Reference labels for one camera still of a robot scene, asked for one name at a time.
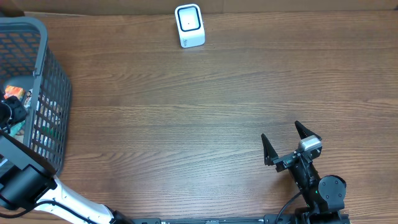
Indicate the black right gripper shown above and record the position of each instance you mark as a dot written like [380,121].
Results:
[272,157]

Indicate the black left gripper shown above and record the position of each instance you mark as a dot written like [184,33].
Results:
[14,109]

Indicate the orange tissue pack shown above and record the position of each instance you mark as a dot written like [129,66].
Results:
[14,91]

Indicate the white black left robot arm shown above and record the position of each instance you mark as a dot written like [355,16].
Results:
[30,182]

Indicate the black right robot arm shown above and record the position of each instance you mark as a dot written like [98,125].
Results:
[319,199]

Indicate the white barcode scanner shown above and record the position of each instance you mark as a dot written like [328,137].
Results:
[190,25]

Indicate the grey plastic mesh basket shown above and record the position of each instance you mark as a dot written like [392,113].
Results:
[28,63]

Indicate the brown cardboard back panel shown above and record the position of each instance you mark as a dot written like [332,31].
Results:
[133,7]

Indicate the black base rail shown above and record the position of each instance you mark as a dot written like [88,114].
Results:
[205,221]

